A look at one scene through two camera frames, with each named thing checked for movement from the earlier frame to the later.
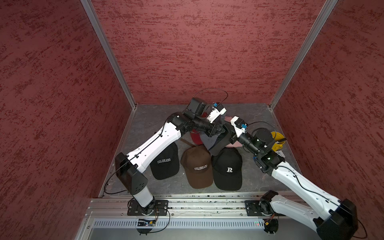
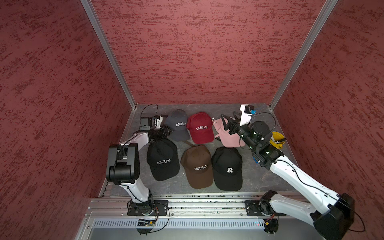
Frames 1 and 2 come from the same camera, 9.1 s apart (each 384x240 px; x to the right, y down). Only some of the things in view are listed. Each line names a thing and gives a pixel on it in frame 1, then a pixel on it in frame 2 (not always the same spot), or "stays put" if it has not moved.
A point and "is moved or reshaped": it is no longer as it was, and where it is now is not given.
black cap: x=165 y=165 stays put
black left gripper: x=212 y=130 to x=165 y=132
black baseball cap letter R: x=226 y=165 stays put
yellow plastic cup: x=277 y=136 stays put
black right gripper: x=233 y=138 to x=235 y=123
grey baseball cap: x=216 y=143 is moved or reshaped
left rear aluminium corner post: x=91 y=11 stays put
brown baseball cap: x=196 y=161 stays put
